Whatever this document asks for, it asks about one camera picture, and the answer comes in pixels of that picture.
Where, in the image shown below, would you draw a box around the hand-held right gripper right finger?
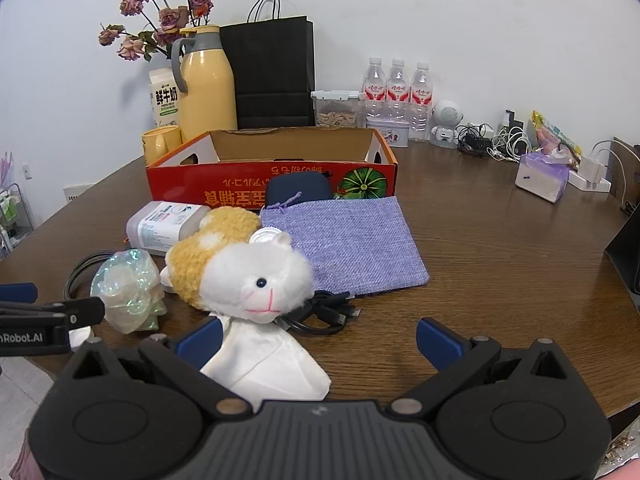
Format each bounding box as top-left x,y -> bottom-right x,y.
392,317 -> 576,416

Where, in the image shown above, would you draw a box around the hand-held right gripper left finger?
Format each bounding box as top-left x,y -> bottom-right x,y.
65,316 -> 251,416

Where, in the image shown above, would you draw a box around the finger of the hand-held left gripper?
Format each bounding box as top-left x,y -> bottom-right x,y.
0,296 -> 106,327
0,283 -> 39,304

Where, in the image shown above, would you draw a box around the iridescent ball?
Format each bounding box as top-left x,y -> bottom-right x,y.
90,248 -> 168,334

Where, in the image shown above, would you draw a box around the white paper tissue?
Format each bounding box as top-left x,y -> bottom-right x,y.
200,312 -> 332,413

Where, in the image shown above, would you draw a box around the white and yellow plush toy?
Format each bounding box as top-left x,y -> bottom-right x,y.
159,206 -> 316,324

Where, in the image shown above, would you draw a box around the white plastic container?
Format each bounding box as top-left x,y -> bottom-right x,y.
125,201 -> 212,256

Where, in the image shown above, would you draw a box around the black usb cable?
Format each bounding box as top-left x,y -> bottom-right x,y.
275,290 -> 362,336

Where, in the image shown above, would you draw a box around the purple burlap pouch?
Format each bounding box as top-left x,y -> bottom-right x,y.
260,191 -> 431,298

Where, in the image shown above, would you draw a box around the orange cardboard box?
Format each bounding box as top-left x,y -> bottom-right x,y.
145,127 -> 399,208

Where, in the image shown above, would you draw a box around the white slatted basket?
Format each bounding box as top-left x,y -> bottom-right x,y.
63,183 -> 96,206

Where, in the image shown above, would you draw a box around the person's pink clothing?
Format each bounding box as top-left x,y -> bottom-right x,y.
7,430 -> 48,480

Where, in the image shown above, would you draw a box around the navy blue case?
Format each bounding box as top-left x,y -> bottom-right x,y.
263,171 -> 333,209

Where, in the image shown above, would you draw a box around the yellow mug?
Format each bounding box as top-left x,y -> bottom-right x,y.
141,126 -> 182,166

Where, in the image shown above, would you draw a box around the purple tissue pack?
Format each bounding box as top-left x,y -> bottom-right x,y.
515,152 -> 571,204

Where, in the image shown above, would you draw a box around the black screen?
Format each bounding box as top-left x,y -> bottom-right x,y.
603,205 -> 640,313

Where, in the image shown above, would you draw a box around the white tin box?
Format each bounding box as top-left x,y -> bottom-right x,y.
365,115 -> 411,148

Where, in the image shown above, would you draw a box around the white milk carton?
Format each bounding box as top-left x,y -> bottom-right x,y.
148,67 -> 182,130

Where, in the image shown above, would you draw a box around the white robot toy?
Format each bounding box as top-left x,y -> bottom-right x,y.
429,100 -> 466,150

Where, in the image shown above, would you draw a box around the black charger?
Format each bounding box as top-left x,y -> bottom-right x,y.
500,109 -> 526,153

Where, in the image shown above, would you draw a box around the colourful snack bag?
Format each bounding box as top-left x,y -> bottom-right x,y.
531,110 -> 583,171

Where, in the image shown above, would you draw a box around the clear water bottle red label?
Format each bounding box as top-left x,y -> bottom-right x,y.
385,59 -> 412,122
408,62 -> 434,143
361,57 -> 388,117

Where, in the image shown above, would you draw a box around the clear container of seeds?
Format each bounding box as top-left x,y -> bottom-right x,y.
310,90 -> 362,128

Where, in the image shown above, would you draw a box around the yellow thermos jug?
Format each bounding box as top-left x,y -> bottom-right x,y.
171,25 -> 238,143

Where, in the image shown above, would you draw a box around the black paper bag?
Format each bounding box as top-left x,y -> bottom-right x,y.
219,0 -> 317,131

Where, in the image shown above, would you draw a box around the dried pink flowers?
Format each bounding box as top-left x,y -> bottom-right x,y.
98,0 -> 215,63

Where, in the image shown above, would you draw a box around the black cable loop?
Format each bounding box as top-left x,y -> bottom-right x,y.
63,251 -> 123,301

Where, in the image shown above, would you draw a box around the wire storage rack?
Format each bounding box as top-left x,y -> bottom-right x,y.
0,150 -> 36,261

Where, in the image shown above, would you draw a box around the tangled black cables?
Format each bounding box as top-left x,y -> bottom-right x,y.
456,122 -> 496,158

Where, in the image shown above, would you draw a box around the tangled white cables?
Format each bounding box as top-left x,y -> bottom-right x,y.
490,127 -> 533,163

